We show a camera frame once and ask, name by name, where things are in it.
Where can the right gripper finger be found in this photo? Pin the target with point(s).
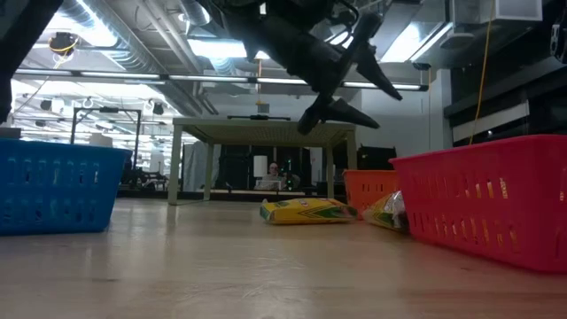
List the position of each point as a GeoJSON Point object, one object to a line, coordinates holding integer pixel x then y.
{"type": "Point", "coordinates": [350, 114]}
{"type": "Point", "coordinates": [376, 73]}

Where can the orange plastic basket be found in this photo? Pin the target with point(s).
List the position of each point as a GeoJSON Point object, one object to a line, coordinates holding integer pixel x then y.
{"type": "Point", "coordinates": [370, 190]}

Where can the yellow-green snack bag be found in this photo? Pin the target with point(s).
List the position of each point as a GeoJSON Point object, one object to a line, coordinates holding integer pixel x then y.
{"type": "Point", "coordinates": [387, 212]}

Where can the yellow crayon box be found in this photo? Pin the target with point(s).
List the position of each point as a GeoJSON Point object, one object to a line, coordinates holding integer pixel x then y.
{"type": "Point", "coordinates": [305, 212]}

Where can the red plastic basket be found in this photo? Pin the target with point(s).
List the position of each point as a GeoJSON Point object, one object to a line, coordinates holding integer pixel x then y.
{"type": "Point", "coordinates": [487, 208]}

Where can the blue plastic basket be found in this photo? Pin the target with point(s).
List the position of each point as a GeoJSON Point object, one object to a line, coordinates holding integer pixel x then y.
{"type": "Point", "coordinates": [53, 190]}

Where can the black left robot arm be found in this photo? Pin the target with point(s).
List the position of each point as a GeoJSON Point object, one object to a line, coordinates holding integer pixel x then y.
{"type": "Point", "coordinates": [17, 44]}

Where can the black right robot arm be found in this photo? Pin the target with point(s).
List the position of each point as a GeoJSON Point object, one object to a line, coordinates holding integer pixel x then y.
{"type": "Point", "coordinates": [560, 40]}

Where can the angled ceiling light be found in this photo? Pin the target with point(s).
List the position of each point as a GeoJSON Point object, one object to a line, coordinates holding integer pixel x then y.
{"type": "Point", "coordinates": [412, 42]}

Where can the black cabinet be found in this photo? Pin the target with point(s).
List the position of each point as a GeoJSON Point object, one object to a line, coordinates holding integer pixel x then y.
{"type": "Point", "coordinates": [376, 158]}

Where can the rectangular ceiling light panel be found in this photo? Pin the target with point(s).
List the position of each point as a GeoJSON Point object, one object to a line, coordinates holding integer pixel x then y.
{"type": "Point", "coordinates": [217, 49]}

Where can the person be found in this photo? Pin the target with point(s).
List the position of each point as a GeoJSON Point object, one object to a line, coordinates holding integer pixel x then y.
{"type": "Point", "coordinates": [274, 170]}

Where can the laptop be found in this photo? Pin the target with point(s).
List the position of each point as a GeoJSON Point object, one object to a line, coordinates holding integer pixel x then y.
{"type": "Point", "coordinates": [268, 184]}

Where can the white ceiling air unit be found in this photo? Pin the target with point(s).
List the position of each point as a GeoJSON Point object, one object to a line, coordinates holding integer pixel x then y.
{"type": "Point", "coordinates": [500, 11]}

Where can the long ceiling light strip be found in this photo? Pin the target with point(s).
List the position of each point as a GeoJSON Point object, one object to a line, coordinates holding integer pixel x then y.
{"type": "Point", "coordinates": [133, 75]}

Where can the silver ventilation duct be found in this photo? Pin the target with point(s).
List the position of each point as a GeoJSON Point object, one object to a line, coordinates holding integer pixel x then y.
{"type": "Point", "coordinates": [197, 11]}

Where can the black metal stand frame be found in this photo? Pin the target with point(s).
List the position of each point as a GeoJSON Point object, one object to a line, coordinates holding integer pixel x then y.
{"type": "Point", "coordinates": [137, 137]}

